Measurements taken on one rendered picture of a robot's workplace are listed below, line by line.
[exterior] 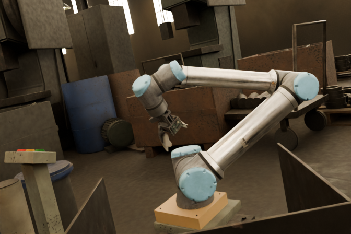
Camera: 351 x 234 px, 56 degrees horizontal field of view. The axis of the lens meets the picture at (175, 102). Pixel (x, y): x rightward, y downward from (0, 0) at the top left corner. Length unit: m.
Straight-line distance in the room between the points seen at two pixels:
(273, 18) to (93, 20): 8.18
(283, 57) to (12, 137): 3.00
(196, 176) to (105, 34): 4.36
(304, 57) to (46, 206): 3.26
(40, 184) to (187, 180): 0.65
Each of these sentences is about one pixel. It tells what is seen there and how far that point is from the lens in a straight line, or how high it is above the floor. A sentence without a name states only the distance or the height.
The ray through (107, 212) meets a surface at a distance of 0.50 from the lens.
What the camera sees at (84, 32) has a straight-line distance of 5.82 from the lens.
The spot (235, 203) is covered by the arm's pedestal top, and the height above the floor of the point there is 0.12.
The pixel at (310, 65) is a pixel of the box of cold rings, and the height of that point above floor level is 0.53.
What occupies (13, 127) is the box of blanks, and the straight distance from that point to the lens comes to 3.14.
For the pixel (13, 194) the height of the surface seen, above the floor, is 0.48.
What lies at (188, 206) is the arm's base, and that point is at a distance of 1.62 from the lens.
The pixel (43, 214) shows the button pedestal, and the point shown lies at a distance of 1.65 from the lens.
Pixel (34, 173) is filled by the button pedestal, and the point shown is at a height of 0.51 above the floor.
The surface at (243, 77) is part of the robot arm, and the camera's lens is 1.54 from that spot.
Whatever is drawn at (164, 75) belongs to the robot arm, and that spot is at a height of 0.82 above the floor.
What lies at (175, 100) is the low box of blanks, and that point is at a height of 0.53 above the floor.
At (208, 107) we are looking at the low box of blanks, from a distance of 2.85.
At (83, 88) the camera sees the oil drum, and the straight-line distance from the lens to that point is 4.02.
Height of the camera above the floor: 0.86
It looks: 7 degrees down
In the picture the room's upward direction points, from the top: 11 degrees counter-clockwise
